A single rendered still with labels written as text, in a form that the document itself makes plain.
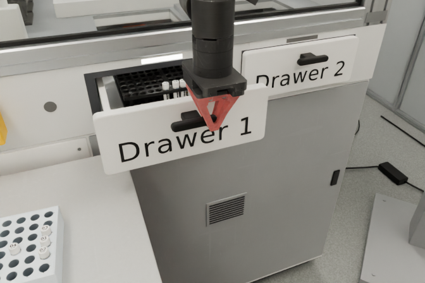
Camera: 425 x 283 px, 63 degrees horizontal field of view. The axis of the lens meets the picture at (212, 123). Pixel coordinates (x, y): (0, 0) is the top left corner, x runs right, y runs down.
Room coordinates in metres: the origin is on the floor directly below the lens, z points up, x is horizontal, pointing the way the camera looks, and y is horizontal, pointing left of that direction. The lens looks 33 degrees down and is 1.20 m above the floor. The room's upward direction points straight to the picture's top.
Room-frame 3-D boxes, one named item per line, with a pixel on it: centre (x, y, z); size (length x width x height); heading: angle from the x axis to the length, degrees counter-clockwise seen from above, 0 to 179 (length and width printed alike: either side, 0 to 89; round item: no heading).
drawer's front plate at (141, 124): (0.49, 0.04, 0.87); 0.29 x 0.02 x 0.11; 111
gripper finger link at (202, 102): (0.47, 0.00, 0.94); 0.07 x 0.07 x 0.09; 21
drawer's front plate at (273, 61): (0.74, -0.20, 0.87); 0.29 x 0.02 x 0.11; 111
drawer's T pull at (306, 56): (0.71, -0.21, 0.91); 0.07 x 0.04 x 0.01; 111
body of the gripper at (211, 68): (0.47, 0.00, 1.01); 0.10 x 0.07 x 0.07; 21
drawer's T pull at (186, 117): (0.46, 0.03, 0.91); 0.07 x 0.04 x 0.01; 111
